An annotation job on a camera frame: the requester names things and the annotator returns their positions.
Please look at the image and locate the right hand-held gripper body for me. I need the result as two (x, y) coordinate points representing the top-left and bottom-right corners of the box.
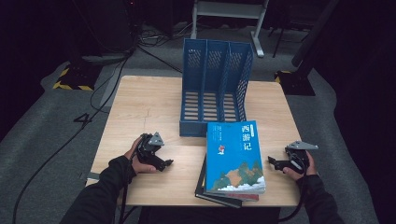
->
(284, 140), (319, 175)

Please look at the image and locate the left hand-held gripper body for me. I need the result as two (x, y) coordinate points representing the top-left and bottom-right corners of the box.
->
(135, 131), (166, 167)

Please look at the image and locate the yellow book with white spine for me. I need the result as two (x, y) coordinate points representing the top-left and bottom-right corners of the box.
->
(201, 153), (244, 203)

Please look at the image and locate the blue book with landscape cover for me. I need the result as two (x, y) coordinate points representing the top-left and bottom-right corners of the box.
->
(205, 119), (267, 195)

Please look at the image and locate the black book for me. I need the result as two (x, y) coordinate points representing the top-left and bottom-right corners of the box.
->
(194, 153), (243, 209)

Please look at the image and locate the blue plastic file rack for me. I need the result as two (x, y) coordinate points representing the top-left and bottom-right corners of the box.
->
(178, 37), (255, 138)

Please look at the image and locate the person's right hand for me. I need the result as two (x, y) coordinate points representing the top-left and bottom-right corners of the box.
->
(282, 150), (318, 181)

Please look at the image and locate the person's left hand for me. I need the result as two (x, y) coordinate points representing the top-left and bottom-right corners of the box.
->
(124, 136), (158, 175)

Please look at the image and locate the grey tape piece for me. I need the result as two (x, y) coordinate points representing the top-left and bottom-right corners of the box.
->
(78, 171), (101, 181)

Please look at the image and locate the person's dark clothed body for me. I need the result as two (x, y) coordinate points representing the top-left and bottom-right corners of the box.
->
(136, 205), (281, 224)

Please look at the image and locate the black yellow striped stand base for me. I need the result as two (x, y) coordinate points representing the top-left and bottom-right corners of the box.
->
(52, 63), (94, 91)
(274, 69), (316, 97)

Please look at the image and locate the thin black stand leg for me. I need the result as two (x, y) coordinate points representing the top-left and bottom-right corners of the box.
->
(272, 27), (286, 59)

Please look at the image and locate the black slanted pole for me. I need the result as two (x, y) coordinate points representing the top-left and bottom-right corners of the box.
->
(291, 0), (340, 68)

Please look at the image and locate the white metal stand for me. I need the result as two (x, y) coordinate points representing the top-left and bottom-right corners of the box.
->
(190, 0), (270, 59)

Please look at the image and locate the right hand-held gripper cable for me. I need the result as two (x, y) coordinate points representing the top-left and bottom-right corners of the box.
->
(278, 174), (310, 223)

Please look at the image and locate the hand-held gripper cable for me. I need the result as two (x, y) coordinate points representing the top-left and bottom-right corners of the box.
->
(278, 174), (310, 223)
(117, 146), (142, 224)

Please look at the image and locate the left hand-held gripper cable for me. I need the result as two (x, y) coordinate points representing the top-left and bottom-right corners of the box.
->
(117, 146), (142, 224)

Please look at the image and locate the long black floor cable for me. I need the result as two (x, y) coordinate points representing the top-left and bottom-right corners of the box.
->
(12, 46), (138, 224)

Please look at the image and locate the tangle of floor cables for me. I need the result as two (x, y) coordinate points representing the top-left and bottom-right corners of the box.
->
(136, 24), (183, 74)

